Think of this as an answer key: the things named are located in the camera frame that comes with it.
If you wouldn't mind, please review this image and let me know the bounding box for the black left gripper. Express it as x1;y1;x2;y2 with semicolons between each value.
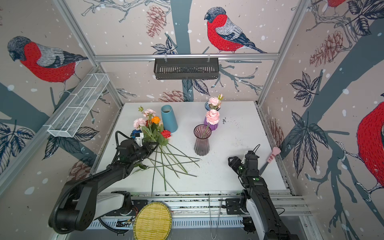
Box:
129;140;159;163

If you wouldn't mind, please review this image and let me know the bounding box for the blue rose flower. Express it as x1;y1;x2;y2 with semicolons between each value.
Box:
131;130;142;139

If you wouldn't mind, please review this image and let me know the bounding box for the smoky pink glass vase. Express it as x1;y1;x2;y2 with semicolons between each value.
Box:
194;125;212;156

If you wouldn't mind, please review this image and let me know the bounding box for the pink carnation flower stem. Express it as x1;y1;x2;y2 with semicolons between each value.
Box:
204;94;224;137

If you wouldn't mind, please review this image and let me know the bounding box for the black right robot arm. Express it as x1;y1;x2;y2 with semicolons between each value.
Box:
225;151;299;240

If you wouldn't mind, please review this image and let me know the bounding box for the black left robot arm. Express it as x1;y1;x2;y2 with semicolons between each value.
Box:
49;138;159;235

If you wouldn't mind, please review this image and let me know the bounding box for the blue purple glass vase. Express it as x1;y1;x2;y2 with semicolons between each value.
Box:
204;98;221;131

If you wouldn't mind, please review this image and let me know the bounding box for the teal ceramic vase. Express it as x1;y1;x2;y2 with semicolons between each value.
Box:
161;105;178;133

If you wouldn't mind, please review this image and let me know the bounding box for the red rose flower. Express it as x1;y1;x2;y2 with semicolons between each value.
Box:
161;130;171;139

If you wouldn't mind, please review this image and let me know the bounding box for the orange rose flower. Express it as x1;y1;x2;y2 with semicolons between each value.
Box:
152;117;161;125

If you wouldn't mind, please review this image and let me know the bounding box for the pink silicone spatula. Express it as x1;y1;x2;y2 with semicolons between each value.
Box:
259;147;281;176

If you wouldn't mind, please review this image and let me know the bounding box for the yellow woven round mat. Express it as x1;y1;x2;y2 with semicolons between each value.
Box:
133;202;172;240

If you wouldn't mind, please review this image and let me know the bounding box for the white mesh wall shelf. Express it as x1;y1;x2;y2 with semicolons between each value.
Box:
48;73;110;138

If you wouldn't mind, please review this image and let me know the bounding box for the black hanging wire basket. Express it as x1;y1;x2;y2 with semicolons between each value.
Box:
154;58;219;80

